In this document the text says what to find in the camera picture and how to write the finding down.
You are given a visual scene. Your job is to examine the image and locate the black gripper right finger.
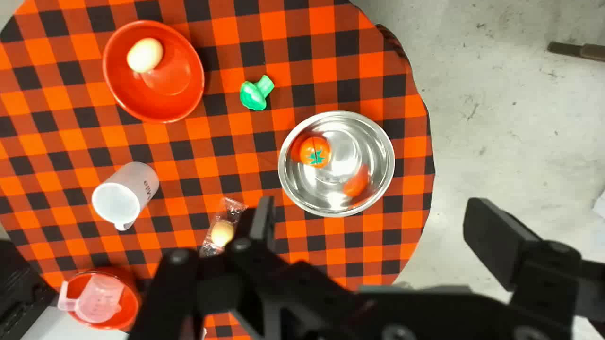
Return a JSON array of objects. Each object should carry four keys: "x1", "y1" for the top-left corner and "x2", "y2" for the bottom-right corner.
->
[{"x1": 463, "y1": 197, "x2": 544, "y2": 294}]

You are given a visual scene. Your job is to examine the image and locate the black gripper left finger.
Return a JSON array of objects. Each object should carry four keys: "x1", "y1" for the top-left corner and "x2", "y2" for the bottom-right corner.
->
[{"x1": 247, "y1": 195, "x2": 278, "y2": 254}]

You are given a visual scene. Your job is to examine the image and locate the orange toy tomato green stem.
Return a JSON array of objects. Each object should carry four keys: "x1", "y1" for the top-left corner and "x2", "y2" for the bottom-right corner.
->
[{"x1": 297, "y1": 135, "x2": 333, "y2": 171}]

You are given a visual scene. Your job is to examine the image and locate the silver metal basin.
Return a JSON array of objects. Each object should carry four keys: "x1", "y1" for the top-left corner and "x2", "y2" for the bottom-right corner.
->
[{"x1": 276, "y1": 110, "x2": 397, "y2": 220}]

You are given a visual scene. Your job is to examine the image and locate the beige egg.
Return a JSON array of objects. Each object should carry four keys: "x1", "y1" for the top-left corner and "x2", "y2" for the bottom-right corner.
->
[
  {"x1": 125, "y1": 37, "x2": 164, "y2": 76},
  {"x1": 210, "y1": 220, "x2": 236, "y2": 250}
]

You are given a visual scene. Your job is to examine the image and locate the green toy broccoli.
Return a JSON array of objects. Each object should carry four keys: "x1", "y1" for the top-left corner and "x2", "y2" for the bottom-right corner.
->
[{"x1": 238, "y1": 74, "x2": 276, "y2": 114}]

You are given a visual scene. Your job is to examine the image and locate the white plastic measuring cup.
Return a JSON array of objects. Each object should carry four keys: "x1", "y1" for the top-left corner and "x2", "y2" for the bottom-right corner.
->
[{"x1": 91, "y1": 161, "x2": 161, "y2": 233}]

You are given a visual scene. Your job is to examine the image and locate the orange black checkered tablecloth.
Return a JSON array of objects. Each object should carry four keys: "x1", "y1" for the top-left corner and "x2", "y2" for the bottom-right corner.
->
[{"x1": 0, "y1": 0, "x2": 437, "y2": 340}]

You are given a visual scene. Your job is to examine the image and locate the large red plastic bowl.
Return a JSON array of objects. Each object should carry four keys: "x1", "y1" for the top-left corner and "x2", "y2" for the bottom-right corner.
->
[{"x1": 100, "y1": 20, "x2": 208, "y2": 125}]

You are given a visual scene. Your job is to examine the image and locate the clear measuring cup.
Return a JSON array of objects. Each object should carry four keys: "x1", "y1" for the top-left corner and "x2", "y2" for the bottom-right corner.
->
[{"x1": 57, "y1": 277, "x2": 119, "y2": 328}]

